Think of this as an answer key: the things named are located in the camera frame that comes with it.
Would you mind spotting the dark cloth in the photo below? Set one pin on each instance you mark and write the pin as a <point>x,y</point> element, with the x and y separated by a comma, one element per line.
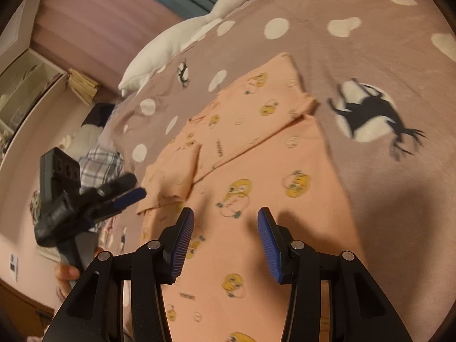
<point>101,114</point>

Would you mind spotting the white cloth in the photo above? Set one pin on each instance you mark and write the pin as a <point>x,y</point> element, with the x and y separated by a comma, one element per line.
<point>85,139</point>

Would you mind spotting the purple dotted bed sheet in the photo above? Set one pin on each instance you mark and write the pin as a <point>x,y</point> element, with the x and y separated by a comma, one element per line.
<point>356,60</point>

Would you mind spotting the white shelf unit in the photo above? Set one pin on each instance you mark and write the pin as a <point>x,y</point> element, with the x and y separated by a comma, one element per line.
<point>25,89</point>

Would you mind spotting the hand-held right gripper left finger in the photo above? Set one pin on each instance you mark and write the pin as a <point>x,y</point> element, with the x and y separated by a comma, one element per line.
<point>183,242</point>

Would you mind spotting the plaid cloth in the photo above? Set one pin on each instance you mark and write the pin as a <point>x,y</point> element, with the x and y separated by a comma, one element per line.
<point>101,160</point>

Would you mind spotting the white wall switch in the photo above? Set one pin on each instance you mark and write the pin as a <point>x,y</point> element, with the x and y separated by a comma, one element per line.
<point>13,265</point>

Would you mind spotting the person's left hand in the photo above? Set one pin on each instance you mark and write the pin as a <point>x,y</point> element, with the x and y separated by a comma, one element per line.
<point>67,272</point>

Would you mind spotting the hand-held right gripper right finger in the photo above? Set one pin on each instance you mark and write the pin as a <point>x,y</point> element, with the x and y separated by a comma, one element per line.
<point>267,242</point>

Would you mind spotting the tan straw bundle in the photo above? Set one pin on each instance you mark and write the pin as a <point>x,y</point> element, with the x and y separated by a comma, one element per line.
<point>82,85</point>

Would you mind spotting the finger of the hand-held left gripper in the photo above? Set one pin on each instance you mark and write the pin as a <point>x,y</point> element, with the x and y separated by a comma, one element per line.
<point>130,196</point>
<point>121,182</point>

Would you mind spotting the pink curtain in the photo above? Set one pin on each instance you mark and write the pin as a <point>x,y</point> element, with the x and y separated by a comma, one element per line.
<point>99,17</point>

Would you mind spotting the white goose plush toy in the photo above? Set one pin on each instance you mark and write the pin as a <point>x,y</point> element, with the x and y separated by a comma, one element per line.
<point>160,50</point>

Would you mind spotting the peach duck print garment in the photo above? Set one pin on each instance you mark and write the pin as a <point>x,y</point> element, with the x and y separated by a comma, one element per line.
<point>249,149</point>

